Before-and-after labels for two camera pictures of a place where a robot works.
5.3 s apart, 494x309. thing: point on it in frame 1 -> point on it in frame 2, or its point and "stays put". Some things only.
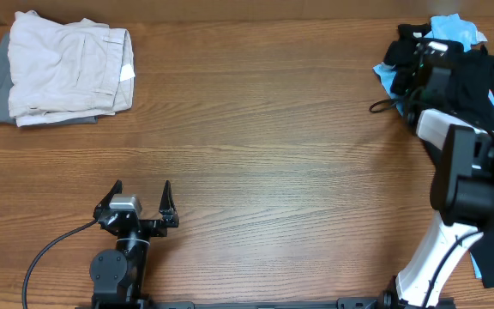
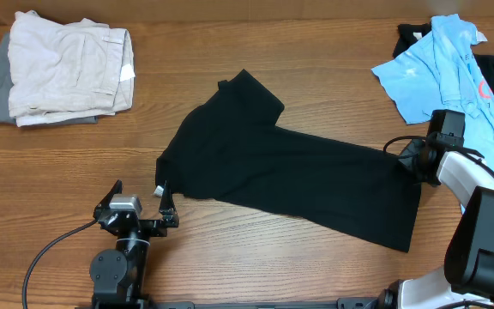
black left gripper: [159, 227] stays put
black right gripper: [399, 76] -> [412, 147]
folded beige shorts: [59, 70] stays put
